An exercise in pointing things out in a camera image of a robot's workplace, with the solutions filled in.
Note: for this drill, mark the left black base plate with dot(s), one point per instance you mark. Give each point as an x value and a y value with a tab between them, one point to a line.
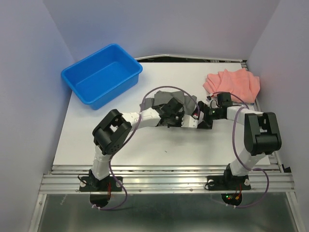
101	186

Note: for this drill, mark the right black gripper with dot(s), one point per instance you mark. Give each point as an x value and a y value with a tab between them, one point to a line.
206	123

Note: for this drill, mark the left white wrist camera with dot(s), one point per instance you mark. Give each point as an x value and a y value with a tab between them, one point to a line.
189	122

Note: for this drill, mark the blue plastic bin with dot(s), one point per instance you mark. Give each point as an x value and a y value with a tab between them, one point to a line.
102	76

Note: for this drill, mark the aluminium rail frame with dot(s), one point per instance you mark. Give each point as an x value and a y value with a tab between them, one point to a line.
164	171

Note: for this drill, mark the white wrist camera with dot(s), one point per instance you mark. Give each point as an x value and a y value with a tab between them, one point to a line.
212	103
189	122

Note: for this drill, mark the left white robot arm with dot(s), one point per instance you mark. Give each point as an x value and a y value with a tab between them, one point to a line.
112	132

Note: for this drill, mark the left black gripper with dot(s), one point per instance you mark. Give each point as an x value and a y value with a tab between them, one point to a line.
178	124

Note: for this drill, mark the grey skirt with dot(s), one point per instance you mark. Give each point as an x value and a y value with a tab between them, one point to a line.
163	97

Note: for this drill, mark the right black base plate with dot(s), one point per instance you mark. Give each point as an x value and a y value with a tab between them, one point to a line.
220	183

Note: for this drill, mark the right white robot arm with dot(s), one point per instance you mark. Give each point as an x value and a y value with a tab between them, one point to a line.
261	138

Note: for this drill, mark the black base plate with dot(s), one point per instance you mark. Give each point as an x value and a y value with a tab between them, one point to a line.
220	183
101	186

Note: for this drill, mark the pink folded skirt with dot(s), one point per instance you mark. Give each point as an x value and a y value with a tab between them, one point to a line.
241	83

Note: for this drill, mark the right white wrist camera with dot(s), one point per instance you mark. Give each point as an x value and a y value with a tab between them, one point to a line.
212	103

